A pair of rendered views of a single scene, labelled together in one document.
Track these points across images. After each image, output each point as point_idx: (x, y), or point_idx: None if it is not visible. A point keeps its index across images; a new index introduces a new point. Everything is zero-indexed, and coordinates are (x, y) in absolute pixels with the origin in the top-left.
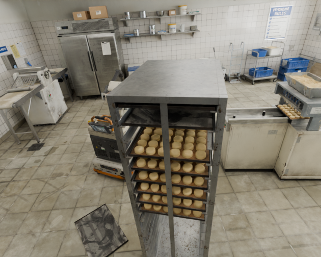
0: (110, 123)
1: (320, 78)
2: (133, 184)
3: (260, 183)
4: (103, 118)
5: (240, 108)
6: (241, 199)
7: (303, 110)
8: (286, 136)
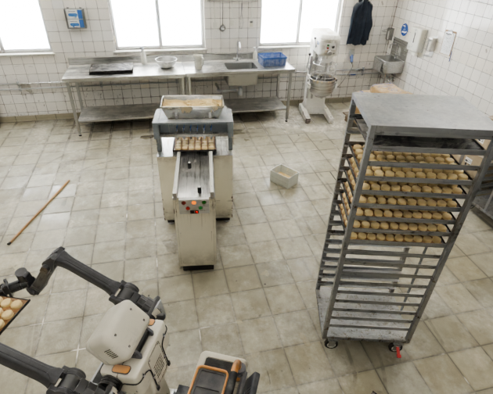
0: (241, 365)
1: (190, 95)
2: None
3: (234, 238)
4: (235, 374)
5: (178, 178)
6: (264, 259)
7: (230, 130)
8: (217, 171)
